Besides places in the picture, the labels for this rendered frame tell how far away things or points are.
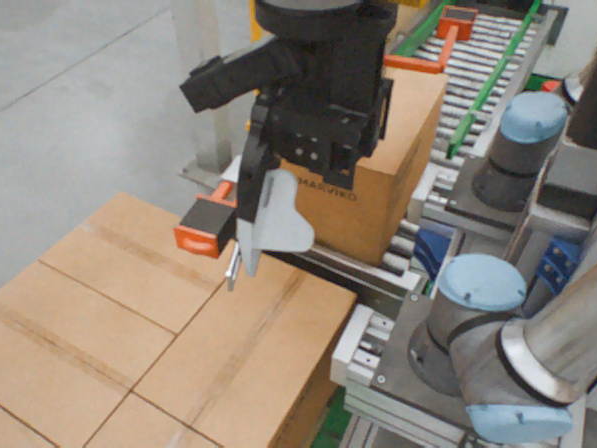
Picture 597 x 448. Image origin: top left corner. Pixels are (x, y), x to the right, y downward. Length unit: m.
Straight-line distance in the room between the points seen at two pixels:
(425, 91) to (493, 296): 1.14
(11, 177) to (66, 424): 1.98
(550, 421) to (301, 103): 0.50
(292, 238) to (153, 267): 1.40
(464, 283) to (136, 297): 1.15
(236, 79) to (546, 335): 0.47
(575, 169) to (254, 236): 0.63
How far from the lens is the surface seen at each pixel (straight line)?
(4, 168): 3.36
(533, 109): 1.18
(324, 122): 0.34
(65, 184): 3.10
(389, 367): 0.94
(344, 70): 0.33
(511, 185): 1.23
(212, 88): 0.39
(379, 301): 1.70
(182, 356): 1.54
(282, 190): 0.37
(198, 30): 2.46
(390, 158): 1.49
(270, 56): 0.35
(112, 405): 1.52
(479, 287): 0.77
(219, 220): 0.81
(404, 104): 1.73
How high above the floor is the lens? 1.84
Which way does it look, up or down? 45 degrees down
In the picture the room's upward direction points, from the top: straight up
